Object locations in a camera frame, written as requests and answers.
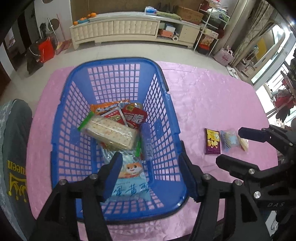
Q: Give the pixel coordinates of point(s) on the small red snack packet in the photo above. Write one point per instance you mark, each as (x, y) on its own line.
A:
(134, 116)

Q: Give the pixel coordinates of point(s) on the blue plastic basket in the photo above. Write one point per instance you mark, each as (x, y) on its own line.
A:
(75, 156)

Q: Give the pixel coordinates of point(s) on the small cracker pack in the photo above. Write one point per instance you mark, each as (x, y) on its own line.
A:
(243, 143)

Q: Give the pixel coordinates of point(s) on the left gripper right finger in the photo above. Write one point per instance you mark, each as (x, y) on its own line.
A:
(242, 219)

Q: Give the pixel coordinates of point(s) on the green folded cloth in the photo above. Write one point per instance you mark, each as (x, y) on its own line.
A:
(168, 15)

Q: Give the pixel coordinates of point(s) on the grey chair cover with crown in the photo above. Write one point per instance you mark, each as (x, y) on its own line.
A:
(16, 120)

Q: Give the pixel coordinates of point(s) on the pink white shopping bag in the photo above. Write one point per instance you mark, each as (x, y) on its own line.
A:
(224, 56)

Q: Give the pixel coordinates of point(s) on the blue tissue pack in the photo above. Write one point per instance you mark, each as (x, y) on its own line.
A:
(150, 10)

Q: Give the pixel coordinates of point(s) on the white TV cabinet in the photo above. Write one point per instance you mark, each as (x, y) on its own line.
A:
(134, 26)

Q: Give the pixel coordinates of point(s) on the clothes drying rack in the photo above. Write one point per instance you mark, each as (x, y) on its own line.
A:
(281, 91)

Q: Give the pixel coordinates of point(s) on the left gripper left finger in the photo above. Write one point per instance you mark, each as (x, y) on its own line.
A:
(57, 219)

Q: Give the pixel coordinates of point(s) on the clear blue biscuit packet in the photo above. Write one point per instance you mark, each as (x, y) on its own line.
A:
(229, 140)

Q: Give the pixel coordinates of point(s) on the large cracker pack green ends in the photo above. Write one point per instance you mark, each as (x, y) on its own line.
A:
(109, 132)

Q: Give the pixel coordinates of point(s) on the red bag on floor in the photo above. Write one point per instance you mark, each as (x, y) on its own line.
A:
(46, 50)

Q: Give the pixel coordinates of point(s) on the pink quilted tablecloth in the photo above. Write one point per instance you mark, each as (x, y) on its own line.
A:
(202, 99)

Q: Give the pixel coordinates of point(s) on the black bag on floor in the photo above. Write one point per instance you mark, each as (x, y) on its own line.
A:
(33, 59)

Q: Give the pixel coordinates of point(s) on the blue wafer stick packet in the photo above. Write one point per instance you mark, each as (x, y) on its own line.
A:
(146, 142)

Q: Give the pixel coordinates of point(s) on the orange snack bar packet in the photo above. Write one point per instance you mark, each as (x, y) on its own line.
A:
(107, 106)

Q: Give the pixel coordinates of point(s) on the oranges on blue plate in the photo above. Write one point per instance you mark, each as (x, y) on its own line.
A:
(85, 19)

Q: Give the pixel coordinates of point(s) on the red white snack packet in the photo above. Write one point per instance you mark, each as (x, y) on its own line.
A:
(116, 115)

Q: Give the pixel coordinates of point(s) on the cardboard box on cabinet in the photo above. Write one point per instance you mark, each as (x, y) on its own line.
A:
(189, 15)

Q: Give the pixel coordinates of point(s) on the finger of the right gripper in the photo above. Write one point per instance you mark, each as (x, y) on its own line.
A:
(236, 167)
(263, 135)

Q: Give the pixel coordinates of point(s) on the broom and dustpan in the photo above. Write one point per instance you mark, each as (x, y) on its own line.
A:
(55, 28)

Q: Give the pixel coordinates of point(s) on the purple yellow chip packet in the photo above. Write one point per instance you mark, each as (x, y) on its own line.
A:
(212, 146)

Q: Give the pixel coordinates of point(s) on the white metal shelf rack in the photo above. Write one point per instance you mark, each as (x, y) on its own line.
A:
(213, 24)

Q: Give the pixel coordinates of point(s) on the white slippers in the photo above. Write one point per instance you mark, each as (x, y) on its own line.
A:
(232, 72)

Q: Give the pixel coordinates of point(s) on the light blue cat snack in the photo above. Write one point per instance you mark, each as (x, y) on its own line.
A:
(131, 183)

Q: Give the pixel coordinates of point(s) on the light blue cracker packet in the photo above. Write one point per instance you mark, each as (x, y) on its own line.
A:
(128, 156)

